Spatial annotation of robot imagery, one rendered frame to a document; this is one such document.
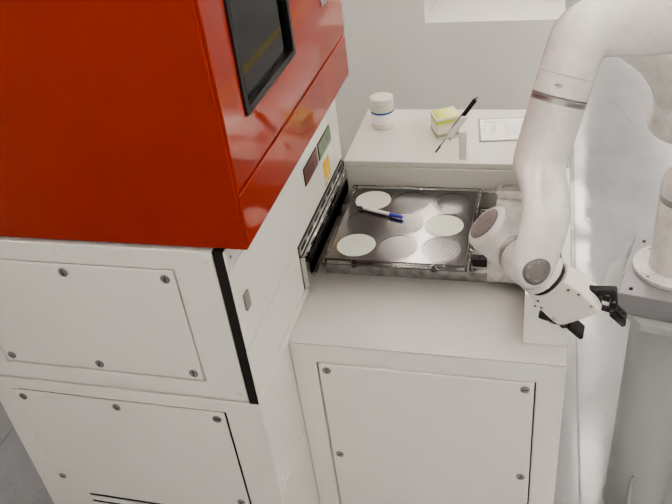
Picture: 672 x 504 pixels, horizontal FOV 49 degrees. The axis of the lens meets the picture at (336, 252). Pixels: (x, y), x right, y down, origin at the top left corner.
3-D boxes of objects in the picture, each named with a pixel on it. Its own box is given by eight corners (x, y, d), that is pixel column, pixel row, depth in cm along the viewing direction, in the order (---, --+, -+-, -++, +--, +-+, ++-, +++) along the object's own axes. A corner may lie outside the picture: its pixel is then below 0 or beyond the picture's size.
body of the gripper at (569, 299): (516, 298, 134) (557, 332, 138) (562, 281, 126) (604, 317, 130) (523, 266, 138) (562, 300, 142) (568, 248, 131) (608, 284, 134)
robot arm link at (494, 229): (563, 259, 126) (541, 241, 135) (511, 213, 122) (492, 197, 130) (528, 295, 128) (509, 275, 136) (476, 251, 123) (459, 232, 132)
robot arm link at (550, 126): (618, 114, 111) (555, 297, 121) (572, 97, 126) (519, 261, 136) (564, 103, 110) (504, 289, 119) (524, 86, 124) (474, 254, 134)
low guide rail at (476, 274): (326, 272, 195) (325, 263, 193) (328, 268, 196) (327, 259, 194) (523, 285, 182) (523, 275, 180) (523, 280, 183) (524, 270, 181)
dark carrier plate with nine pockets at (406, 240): (326, 259, 187) (325, 258, 186) (356, 189, 213) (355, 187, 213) (464, 267, 178) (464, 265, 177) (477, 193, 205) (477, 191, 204)
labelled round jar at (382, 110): (369, 130, 227) (367, 101, 222) (374, 120, 233) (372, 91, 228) (392, 130, 226) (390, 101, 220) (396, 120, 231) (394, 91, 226)
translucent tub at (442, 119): (436, 141, 217) (436, 120, 213) (429, 130, 223) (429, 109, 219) (461, 136, 217) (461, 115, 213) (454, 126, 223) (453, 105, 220)
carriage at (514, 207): (487, 281, 179) (487, 272, 178) (497, 201, 208) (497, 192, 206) (521, 283, 177) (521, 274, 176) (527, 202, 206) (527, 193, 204)
